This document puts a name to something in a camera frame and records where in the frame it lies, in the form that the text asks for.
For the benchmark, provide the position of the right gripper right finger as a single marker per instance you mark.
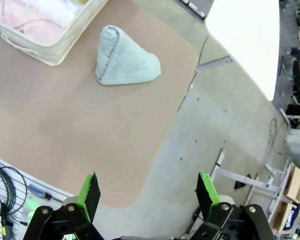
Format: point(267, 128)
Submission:
point(206, 195)

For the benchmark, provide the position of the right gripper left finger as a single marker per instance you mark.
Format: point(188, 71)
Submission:
point(90, 195)

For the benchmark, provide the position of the pink towel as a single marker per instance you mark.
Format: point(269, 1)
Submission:
point(30, 25)

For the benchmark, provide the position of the white towel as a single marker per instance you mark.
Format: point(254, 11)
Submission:
point(57, 12)

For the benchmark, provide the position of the yellow towel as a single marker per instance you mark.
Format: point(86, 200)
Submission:
point(80, 1)

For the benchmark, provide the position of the white slotted mounting plate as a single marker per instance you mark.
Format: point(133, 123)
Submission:
point(40, 180)

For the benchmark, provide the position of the cardboard box with blue bag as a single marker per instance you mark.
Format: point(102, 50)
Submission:
point(286, 217)

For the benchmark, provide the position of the open cardboard box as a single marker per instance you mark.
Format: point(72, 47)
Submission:
point(296, 182)

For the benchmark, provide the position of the grey table support beam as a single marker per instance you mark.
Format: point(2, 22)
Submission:
point(215, 64)

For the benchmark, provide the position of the light teal folded towel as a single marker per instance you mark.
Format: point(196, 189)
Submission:
point(125, 60)

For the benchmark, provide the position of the cream fabric storage bin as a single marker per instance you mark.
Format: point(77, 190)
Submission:
point(65, 47)

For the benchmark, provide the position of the large white table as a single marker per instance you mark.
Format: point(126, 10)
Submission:
point(245, 37)

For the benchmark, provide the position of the white metal table frame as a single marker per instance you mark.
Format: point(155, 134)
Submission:
point(240, 176)

